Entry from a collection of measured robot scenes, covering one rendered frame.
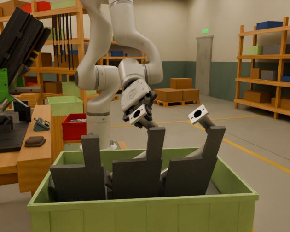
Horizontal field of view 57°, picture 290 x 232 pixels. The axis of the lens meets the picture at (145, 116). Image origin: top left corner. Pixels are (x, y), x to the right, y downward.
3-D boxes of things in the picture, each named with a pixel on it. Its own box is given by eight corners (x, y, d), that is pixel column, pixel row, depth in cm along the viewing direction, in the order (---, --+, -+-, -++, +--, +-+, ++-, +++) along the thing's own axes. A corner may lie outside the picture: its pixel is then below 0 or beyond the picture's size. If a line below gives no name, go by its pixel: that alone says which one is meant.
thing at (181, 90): (185, 101, 875) (186, 78, 860) (200, 104, 804) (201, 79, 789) (152, 103, 826) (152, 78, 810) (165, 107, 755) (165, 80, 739)
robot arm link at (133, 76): (115, 85, 90) (116, 90, 88) (134, 68, 87) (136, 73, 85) (131, 100, 95) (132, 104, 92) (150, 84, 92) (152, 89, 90)
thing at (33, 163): (51, 119, 260) (50, 104, 257) (53, 188, 121) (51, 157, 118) (36, 120, 256) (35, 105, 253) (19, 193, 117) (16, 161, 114)
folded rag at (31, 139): (30, 141, 141) (30, 136, 141) (46, 141, 142) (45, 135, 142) (24, 147, 132) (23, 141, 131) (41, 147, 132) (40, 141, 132)
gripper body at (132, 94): (115, 90, 89) (118, 110, 80) (138, 71, 86) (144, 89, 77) (130, 103, 93) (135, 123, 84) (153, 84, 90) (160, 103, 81)
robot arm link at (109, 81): (83, 112, 138) (82, 64, 133) (117, 109, 146) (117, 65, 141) (89, 116, 128) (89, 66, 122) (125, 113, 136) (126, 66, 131)
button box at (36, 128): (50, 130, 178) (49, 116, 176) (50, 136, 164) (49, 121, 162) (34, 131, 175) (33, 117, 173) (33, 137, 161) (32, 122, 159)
